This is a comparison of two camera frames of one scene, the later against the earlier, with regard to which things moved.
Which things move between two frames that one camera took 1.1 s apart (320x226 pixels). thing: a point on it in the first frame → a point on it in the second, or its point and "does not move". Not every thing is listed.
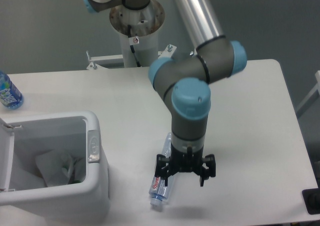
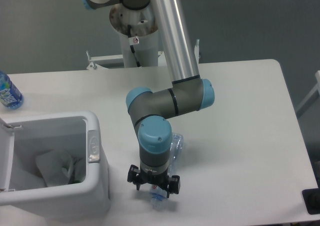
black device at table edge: (311, 200) does not move
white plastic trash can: (23, 139) does not move
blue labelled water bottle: (10, 96) does not move
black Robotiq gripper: (188, 162) → (137, 176)
